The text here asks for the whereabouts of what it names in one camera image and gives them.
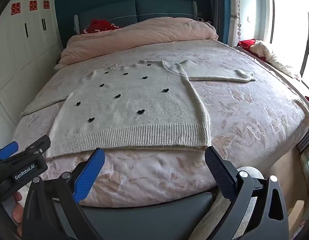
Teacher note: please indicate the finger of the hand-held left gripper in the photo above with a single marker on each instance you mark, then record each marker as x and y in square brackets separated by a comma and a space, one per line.
[8, 148]
[38, 143]

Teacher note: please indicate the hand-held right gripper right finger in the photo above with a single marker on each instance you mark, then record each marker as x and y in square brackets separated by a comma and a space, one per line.
[220, 172]

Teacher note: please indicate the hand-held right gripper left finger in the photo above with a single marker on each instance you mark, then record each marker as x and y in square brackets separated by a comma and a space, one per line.
[90, 175]

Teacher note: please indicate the white sweater with black hearts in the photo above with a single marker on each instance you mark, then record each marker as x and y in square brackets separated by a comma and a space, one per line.
[132, 105]

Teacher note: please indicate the person's left hand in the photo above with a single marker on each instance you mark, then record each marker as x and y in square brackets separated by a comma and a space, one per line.
[17, 212]

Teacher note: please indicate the pink patterned bedspread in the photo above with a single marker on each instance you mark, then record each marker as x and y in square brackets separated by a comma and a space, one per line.
[244, 120]

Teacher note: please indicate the white wardrobe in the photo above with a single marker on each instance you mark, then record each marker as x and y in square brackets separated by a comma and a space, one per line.
[24, 55]

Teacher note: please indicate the red cloth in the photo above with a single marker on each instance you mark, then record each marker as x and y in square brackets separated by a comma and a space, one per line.
[245, 45]

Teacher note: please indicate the red pillow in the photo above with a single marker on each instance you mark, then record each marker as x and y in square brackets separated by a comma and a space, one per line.
[99, 26]

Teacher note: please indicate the red paper decal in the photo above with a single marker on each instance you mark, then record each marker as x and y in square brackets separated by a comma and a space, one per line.
[33, 5]
[15, 9]
[46, 4]

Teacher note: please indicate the pink duvet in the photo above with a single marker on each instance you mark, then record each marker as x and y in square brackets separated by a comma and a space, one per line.
[157, 32]

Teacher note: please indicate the grey blue curtain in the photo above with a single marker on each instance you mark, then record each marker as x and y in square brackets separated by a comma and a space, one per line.
[218, 7]

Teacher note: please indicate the window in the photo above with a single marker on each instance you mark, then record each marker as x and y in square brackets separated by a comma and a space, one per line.
[289, 17]

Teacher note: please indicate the teal upholstered headboard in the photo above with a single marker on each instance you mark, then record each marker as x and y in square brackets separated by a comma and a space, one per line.
[157, 8]

